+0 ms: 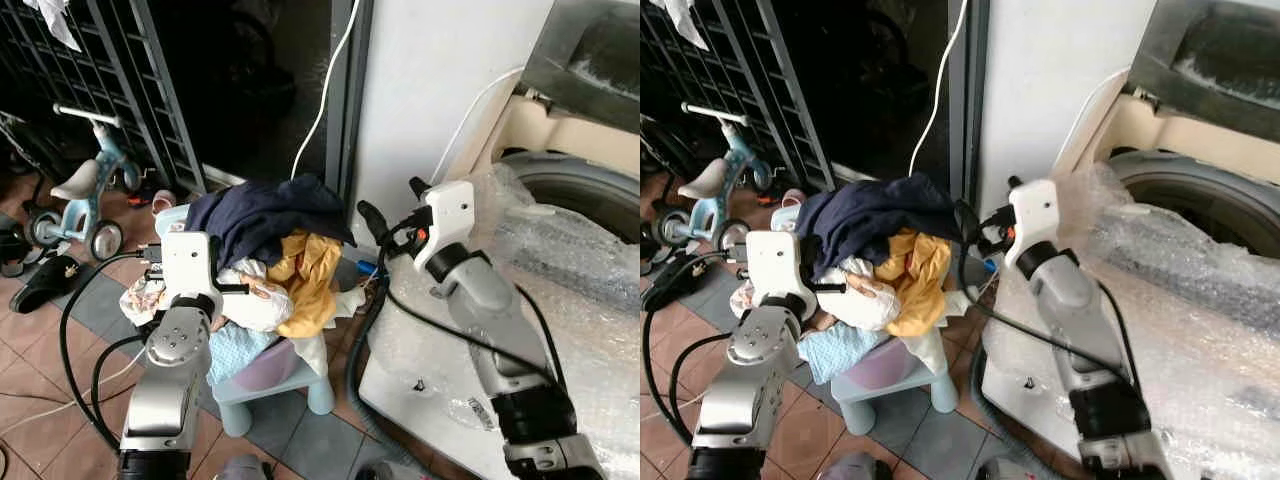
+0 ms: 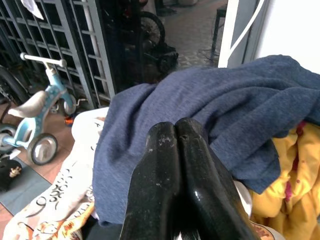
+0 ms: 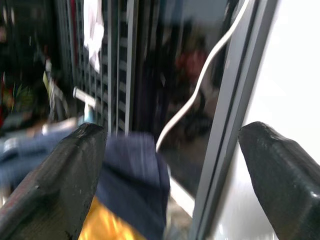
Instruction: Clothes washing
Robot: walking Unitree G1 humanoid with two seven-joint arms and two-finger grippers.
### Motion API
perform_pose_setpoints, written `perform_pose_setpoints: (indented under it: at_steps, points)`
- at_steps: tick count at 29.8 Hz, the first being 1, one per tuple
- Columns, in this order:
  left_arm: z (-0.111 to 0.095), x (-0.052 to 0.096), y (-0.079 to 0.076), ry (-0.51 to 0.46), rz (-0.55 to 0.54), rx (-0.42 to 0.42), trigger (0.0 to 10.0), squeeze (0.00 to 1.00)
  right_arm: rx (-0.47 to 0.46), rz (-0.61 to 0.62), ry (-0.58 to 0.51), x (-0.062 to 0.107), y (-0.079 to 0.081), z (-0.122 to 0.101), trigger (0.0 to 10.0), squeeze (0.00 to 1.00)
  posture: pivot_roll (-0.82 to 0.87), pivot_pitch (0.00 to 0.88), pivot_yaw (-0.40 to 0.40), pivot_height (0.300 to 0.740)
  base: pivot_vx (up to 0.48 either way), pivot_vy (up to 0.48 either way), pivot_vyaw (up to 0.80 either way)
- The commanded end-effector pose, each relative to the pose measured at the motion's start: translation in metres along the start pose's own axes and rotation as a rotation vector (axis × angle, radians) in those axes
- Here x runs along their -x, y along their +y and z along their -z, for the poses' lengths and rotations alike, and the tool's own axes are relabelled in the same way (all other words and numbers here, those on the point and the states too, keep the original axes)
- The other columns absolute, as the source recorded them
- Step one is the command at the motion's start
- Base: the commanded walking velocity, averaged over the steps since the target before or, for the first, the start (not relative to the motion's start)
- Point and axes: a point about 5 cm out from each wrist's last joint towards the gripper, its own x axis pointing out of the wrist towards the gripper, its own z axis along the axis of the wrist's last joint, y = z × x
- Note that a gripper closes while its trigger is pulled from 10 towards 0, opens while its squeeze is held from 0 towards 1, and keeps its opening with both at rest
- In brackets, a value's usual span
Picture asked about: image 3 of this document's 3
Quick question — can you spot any white cable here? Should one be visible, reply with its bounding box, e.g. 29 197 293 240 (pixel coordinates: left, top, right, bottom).
155 0 251 153

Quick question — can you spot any black metal grille gate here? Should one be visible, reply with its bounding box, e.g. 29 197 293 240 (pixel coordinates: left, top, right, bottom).
56 0 140 135

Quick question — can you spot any white washing machine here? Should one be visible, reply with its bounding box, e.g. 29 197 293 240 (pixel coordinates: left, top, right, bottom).
212 0 320 240

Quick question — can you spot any white hanging cloth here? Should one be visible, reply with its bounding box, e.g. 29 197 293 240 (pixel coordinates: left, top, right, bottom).
82 0 105 74

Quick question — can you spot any yellow garment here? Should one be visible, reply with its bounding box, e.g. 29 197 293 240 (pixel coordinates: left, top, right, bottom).
77 196 148 240

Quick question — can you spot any grey metal door frame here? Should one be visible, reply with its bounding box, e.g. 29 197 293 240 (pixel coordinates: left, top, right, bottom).
188 0 280 240

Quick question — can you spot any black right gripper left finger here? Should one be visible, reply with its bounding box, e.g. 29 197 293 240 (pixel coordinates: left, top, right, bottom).
0 122 108 240

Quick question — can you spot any navy blue garment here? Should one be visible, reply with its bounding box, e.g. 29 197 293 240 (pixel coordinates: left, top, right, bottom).
0 131 171 240

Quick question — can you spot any white pipe handle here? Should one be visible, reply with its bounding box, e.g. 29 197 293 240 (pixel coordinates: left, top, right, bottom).
72 86 98 107

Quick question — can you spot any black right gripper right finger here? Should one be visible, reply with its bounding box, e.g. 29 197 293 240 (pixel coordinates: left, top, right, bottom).
238 121 320 240

